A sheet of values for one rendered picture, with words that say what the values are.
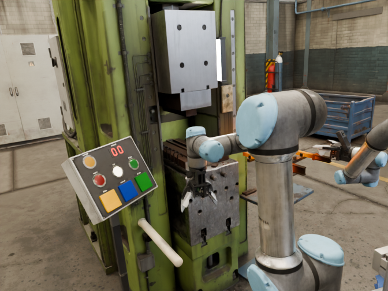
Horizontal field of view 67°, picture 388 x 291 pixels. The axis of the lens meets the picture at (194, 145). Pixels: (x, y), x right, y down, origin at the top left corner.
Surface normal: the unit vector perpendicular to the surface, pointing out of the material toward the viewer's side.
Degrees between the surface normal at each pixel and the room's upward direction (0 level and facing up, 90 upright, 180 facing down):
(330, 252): 8
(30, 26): 89
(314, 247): 8
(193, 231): 90
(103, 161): 60
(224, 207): 90
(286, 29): 90
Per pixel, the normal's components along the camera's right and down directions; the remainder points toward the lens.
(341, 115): -0.79, 0.22
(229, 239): 0.54, 0.22
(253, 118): -0.92, 0.04
